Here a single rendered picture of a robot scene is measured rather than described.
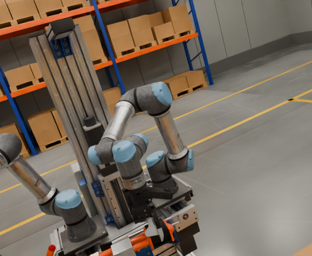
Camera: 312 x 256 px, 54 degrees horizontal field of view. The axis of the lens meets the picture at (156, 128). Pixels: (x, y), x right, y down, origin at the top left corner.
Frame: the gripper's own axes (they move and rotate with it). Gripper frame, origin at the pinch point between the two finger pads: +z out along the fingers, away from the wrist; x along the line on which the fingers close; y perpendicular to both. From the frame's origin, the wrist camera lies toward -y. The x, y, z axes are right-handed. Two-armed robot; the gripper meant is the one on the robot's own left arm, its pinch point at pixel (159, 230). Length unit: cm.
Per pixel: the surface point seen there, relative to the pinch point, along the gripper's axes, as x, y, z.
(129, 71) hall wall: -869, -175, 14
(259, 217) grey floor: -132, -109, 122
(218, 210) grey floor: -169, -84, 122
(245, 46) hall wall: -917, -627, 68
